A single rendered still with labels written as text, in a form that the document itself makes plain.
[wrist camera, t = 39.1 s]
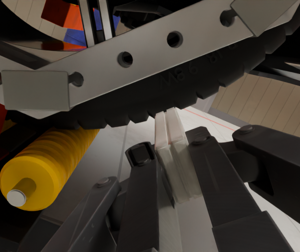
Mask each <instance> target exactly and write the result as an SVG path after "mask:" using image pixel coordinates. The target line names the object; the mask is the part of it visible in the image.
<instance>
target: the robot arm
mask: <svg viewBox="0 0 300 252"><path fill-rule="evenodd" d="M232 138H233V140H232V141H227V142H218V141H217V140H216V138H215V137H214V136H211V134H210V133H209V131H208V129H207V128H206V127H205V126H199V127H196V128H194V129H191V130H188V131H185V130H184V127H183V125H182V122H181V119H180V117H179V114H178V111H177V109H176V108H174V107H172V108H170V109H167V111H166V112H163V111H162V112H159V113H157V114H156V116H155V144H151V143H150V142H149V141H144V142H141V143H138V144H135V145H133V146H132V147H130V148H129V149H127V150H126V151H125V154H126V157H127V159H128V161H129V163H130V166H131V172H130V177H129V178H127V179H126V180H124V181H122V182H119V180H118V178H117V177H116V176H109V177H104V178H102V179H100V180H99V181H98V182H97V183H95V184H94V185H93V186H92V188H91V189H90V190H89V191H88V193H87V194H86V195H85V196H84V198H83V199H82V200H81V201H80V203H79V204H78V205H77V206H76V208H75V209H74V210H73V211H72V213H71V214H70V215H69V216H68V218H67V219H66V220H65V222H64V223H63V224H62V225H61V227H60V228H59V229H58V230H57V232H56V233H55V234H54V235H53V237H52V238H51V239H50V240H49V242H48V243H47V244H46V245H45V247H44V248H43V249H42V250H41V252H183V249H182V242H181V235H180V228H179V220H178V213H177V206H176V203H179V204H181V203H184V202H187V201H189V200H190V198H192V197H194V199H196V198H199V197H202V196H203V197H204V201H205V204H206V207H207V210H208V214H209V217H210V220H211V223H212V232H213V235H214V239H215V242H216V245H217V249H218V252H295V251H294V250H293V248H292V247H291V245H290V244H289V242H288V241H287V239H286V238H285V236H284V235H283V233H282V232H281V230H280V229H279V227H278V226H277V224H276V223H275V221H274V220H273V218H272V217H271V215H270V214H269V213H268V211H267V210H265V211H261V209H260V208H259V206H258V205H257V203H256V201H255V200H254V198H253V197H252V195H251V193H250V192H249V190H248V189H247V187H246V186H245V184H244V183H248V185H249V187H250V189H251V190H253V191H254V192H255V193H257V194H258V195H260V196H261V197H262V198H264V199H265V200H267V201H268V202H269V203H271V204H272V205H274V206H275V207H277V208H278V209H279V210H281V211H282V212H284V213H285V214H286V215H288V216H289V217H291V218H292V219H293V220H295V221H296V222H298V223H299V224H300V137H298V136H295V135H292V134H288V133H285V132H282V131H278V130H275V129H272V128H268V127H265V126H262V125H257V124H254V125H250V124H249V125H245V126H243V127H241V128H239V129H238V130H236V131H234V132H233V133H232ZM173 197H174V198H173ZM174 200H175V201H174ZM175 202H176V203H175Z"/></svg>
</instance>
